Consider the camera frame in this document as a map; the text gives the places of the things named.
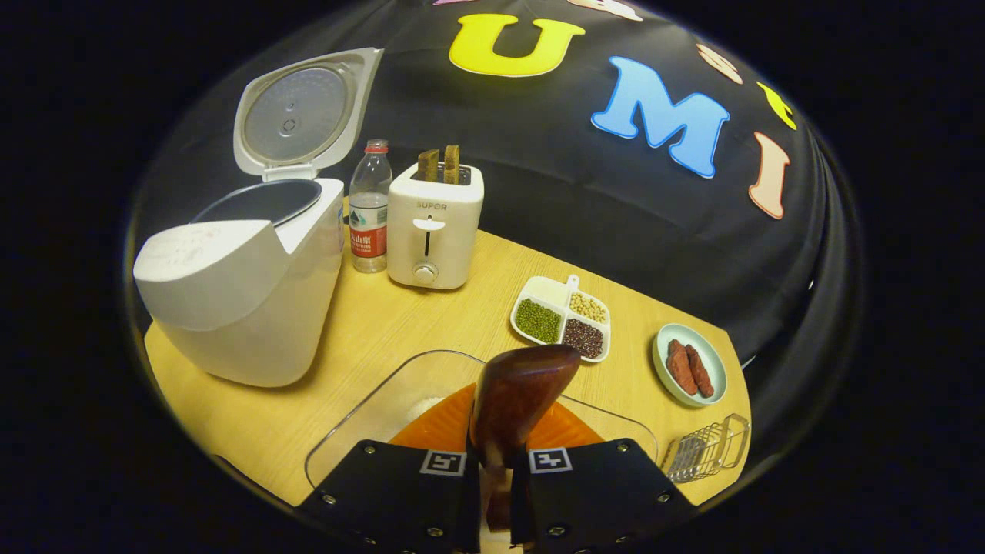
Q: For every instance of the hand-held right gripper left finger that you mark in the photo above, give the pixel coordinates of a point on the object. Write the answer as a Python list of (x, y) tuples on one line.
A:
[(400, 500)]

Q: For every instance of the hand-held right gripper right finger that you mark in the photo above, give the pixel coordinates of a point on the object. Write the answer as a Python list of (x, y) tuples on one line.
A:
[(600, 500)]

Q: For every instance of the clear plastic rice container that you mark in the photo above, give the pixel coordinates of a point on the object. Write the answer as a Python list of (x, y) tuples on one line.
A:
[(369, 415)]

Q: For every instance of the brown wooden spoon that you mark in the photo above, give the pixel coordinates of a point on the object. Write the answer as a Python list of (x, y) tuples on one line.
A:
[(515, 392)]

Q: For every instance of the white rice cooker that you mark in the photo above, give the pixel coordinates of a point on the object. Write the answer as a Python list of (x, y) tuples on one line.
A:
[(231, 292)]

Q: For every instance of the red meat slice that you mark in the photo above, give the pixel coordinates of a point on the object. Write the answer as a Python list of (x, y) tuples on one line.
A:
[(702, 373), (681, 369)]

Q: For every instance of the dark red beans pile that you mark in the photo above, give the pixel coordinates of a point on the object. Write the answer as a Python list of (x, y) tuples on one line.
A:
[(583, 338)]

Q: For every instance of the pale green plate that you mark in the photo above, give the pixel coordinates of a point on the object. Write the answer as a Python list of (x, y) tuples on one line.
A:
[(716, 369)]

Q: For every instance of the green mung beans pile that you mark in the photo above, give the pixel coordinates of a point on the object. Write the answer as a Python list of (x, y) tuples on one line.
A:
[(537, 321)]

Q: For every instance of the yellow soybeans pile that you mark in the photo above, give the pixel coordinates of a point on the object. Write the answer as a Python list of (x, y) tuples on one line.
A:
[(589, 308)]

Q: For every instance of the white divided dish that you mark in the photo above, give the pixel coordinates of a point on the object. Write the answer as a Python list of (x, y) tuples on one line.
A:
[(546, 291)]

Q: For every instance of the clear plastic water bottle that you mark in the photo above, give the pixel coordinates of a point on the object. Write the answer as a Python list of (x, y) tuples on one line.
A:
[(369, 231)]

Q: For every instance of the white toaster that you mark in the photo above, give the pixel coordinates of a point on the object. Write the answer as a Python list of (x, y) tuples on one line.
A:
[(454, 231)]

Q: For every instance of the brown bread slice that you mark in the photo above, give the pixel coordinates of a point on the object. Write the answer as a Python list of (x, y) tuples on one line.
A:
[(428, 165), (452, 164)]

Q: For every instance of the black backdrop cloth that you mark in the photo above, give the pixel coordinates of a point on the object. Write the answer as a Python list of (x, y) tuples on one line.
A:
[(539, 154)]

